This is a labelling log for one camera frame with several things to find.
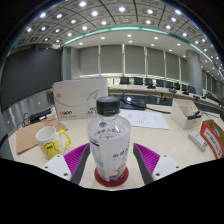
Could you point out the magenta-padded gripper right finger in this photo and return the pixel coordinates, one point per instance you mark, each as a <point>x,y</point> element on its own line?
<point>146,159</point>

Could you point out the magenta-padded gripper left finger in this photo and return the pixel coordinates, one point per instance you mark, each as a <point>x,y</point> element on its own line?
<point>77,159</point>

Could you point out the clear black-capped water bottle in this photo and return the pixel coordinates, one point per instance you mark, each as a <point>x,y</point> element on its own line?
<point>109,143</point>

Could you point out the flat round red coaster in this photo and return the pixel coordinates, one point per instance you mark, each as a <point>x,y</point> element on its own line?
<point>124,176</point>

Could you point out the white printed paper sheet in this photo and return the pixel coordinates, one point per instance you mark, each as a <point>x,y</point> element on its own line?
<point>146,119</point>

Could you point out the brown cardboard sheet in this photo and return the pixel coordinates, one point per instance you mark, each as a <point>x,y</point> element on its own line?
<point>28,135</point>

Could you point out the small white oblong box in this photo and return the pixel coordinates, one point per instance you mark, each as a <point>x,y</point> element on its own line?
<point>198,140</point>

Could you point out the black power adapter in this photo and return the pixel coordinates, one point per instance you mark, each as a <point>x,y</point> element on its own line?
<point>40,115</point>

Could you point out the small open white box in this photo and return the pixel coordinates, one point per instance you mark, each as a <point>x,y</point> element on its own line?
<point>180,111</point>

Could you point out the black desk console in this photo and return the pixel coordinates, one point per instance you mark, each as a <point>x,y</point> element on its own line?
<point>133,101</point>

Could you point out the white paper carton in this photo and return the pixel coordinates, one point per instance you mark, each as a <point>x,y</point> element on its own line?
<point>78,98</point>

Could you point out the black clip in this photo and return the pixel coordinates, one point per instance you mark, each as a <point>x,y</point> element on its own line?
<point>194,115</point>

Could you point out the grey box monitor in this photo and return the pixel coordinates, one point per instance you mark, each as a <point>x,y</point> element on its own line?
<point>50,96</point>

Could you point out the long curved conference desk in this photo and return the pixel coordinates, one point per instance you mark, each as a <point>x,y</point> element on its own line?
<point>160,91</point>

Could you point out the open brown cardboard box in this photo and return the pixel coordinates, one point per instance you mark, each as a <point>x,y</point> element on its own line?
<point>213,138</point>

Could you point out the row of black chairs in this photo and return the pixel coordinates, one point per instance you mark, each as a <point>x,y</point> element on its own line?
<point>156,83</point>

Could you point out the group of ceiling lights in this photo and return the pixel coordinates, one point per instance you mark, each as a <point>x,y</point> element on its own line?
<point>95,13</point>

